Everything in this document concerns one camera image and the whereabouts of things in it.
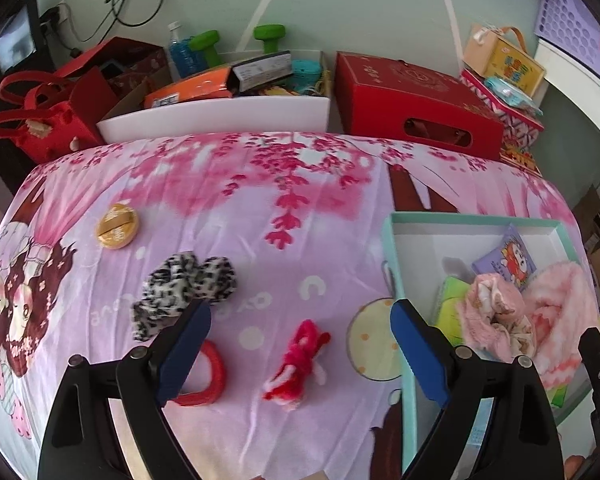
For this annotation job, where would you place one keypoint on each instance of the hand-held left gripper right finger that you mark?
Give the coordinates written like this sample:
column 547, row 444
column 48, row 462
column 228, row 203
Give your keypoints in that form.
column 420, row 350

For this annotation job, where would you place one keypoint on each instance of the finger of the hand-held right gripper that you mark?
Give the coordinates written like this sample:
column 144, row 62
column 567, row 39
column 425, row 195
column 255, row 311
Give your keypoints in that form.
column 597, row 365

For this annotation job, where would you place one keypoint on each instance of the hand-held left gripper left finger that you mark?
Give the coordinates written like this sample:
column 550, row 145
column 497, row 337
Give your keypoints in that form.
column 185, row 350

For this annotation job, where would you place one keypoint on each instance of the yellow green sponge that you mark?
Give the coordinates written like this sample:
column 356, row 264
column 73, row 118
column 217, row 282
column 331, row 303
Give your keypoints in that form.
column 450, row 315

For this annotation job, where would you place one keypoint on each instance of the leopard print scrunchie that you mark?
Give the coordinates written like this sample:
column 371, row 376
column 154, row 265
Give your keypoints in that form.
column 175, row 280

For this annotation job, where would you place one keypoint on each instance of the pink white fluffy towel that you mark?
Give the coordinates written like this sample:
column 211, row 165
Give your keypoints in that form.
column 565, row 300

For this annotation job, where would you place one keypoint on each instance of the pink fluffy scrunchie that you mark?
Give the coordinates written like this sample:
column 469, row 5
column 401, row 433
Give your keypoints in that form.
column 490, row 305

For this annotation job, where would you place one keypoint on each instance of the teal cardboard box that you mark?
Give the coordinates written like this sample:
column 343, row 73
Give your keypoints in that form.
column 430, row 237

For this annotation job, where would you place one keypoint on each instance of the purple wet wipes packet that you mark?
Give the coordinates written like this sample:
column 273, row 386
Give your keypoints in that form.
column 510, row 260

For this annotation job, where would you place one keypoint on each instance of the round yellow compact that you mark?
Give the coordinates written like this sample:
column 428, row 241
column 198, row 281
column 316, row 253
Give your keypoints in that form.
column 117, row 227

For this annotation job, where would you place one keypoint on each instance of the person's right hand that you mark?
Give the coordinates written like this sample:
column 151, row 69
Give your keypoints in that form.
column 575, row 467

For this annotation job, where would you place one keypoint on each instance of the printed cartoon blanket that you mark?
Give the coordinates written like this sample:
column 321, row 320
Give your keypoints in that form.
column 305, row 240

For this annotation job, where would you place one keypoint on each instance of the yellow red packet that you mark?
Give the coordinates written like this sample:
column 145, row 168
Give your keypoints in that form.
column 520, row 160

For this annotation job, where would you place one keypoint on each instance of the white storage box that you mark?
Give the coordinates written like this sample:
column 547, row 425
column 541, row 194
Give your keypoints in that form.
column 205, row 117

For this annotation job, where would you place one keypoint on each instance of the red patterned box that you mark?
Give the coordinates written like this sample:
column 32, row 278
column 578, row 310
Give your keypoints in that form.
column 520, row 127

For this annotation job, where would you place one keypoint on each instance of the red gift box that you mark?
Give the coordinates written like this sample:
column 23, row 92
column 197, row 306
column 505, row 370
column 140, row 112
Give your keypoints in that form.
column 405, row 95

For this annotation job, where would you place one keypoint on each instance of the red felt handbag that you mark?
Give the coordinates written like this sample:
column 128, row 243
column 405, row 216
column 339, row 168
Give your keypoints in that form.
column 50, row 125

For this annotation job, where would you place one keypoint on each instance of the orange long box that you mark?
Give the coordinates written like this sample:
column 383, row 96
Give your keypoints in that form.
column 195, row 87

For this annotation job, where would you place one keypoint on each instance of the teal plastic packet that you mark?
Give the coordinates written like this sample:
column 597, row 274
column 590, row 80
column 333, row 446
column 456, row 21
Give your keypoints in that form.
column 510, row 92

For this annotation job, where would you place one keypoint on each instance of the black white carton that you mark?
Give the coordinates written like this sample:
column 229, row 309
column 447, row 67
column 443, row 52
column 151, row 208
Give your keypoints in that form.
column 260, row 72

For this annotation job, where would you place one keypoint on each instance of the blue liquid bottle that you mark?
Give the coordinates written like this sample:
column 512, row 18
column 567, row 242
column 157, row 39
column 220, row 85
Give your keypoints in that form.
column 180, row 57

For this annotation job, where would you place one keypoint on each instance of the teal small toy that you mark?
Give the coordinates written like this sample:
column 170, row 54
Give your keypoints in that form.
column 307, row 72

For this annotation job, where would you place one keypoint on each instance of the white shelf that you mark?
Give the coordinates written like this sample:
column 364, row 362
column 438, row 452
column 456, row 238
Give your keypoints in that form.
column 575, row 65

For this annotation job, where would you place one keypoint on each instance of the red cardboard box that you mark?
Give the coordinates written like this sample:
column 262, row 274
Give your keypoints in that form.
column 110, row 52

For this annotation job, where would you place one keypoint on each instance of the green dumbbell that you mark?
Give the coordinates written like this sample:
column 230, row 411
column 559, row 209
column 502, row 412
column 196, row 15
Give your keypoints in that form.
column 205, row 42
column 267, row 35

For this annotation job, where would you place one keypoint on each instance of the purple perforated basket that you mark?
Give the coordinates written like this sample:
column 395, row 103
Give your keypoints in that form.
column 565, row 15

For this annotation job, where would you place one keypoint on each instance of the small black monitor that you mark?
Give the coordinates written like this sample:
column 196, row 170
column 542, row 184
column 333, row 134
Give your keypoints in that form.
column 15, row 40

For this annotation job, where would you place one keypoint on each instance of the white wall socket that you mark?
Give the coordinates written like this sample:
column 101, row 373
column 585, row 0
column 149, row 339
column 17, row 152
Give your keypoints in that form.
column 60, row 17

